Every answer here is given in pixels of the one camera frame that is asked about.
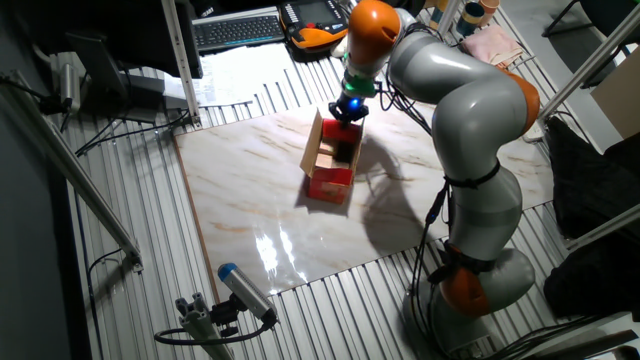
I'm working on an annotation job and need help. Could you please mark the dark blue cup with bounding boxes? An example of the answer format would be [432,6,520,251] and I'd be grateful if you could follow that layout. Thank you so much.
[455,2,486,37]

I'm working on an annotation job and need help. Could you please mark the black office chair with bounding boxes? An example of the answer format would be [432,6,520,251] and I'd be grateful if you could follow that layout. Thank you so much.
[542,0,640,39]

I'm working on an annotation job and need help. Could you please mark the yellowish cup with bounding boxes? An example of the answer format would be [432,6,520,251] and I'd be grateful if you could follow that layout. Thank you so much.
[428,0,449,30]

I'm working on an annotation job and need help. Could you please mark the brown cardboard panel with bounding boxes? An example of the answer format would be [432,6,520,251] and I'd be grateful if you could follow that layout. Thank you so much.
[589,47,640,140]

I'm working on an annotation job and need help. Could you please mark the marble pattern board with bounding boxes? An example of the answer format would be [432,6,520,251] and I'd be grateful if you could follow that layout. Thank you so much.
[173,87,555,301]

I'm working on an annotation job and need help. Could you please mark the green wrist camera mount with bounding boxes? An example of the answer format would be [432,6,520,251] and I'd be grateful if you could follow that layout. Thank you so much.
[341,72,379,99]

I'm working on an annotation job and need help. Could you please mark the long diagonal aluminium bar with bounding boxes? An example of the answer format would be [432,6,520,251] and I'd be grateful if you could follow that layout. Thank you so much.
[0,69,144,274]

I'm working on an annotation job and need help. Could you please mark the black camera clamp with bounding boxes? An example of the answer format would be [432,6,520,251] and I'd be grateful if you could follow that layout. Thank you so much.
[209,294,246,337]

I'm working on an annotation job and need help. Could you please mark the white paper sheets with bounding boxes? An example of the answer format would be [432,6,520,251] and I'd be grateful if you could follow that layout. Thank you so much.
[164,42,306,109]

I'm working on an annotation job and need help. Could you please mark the aluminium profile stand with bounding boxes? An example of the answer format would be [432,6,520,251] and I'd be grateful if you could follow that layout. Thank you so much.
[174,292,236,360]

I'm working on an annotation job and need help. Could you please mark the black keyboard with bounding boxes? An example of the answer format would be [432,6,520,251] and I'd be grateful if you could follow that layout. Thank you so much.
[191,13,286,54]

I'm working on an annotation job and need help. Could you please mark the black cloth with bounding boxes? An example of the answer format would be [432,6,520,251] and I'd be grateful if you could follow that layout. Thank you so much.
[542,117,640,321]

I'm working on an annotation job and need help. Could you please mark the white power strip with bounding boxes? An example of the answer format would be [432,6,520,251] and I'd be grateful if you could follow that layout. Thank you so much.
[522,119,546,144]

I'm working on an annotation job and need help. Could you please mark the aluminium post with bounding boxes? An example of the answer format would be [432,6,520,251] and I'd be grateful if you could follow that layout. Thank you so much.
[438,0,462,37]
[160,0,202,129]

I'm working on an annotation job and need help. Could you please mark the black monitor cables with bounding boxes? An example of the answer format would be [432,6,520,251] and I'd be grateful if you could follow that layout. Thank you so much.
[74,107,191,157]

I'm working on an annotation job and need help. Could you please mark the small silver camera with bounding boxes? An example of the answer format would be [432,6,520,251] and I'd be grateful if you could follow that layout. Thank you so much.
[58,62,82,114]

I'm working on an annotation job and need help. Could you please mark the black camera cable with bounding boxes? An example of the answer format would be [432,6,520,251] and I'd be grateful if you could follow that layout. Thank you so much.
[153,312,279,347]

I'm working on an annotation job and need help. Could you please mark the orange black teach pendant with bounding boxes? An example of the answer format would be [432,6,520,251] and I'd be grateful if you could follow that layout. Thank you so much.
[278,0,351,51]

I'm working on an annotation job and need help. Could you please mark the aluminium frame bar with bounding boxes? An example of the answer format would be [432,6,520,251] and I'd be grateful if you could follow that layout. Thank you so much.
[564,203,640,251]
[537,4,640,121]

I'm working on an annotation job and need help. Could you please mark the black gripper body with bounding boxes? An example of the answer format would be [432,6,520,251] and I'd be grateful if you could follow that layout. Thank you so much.
[328,94,371,121]

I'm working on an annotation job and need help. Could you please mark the red cardboard box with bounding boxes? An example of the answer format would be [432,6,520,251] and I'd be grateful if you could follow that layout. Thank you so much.
[298,107,365,205]

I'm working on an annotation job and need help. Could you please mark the pink cloth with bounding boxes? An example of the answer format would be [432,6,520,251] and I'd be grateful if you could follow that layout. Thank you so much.
[459,23,525,71]

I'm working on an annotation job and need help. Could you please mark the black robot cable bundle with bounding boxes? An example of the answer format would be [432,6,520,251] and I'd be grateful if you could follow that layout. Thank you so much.
[379,82,454,359]

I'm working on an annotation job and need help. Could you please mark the black monitor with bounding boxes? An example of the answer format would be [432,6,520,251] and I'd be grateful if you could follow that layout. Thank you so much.
[14,0,204,124]

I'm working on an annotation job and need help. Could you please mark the silver camera with blue cap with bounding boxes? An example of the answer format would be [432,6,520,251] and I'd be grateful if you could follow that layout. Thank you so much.
[217,262,279,326]

